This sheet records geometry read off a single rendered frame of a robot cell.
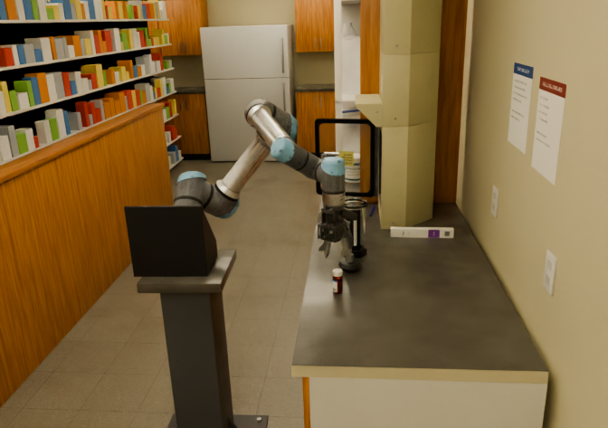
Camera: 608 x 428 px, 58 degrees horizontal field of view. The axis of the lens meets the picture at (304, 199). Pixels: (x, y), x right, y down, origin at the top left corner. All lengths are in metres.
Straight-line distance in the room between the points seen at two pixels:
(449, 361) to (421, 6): 1.42
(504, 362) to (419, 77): 1.25
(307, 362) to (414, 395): 0.32
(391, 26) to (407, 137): 0.46
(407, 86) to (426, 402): 1.28
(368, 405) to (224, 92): 6.18
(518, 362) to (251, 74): 6.15
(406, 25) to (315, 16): 5.27
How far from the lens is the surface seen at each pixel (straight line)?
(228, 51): 7.40
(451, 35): 2.74
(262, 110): 2.01
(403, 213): 2.49
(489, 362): 1.66
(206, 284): 2.08
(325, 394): 1.65
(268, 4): 7.98
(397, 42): 2.34
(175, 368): 2.38
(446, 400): 1.67
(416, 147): 2.45
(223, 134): 7.57
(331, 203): 1.76
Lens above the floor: 1.86
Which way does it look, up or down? 18 degrees down
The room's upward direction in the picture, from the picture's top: 2 degrees counter-clockwise
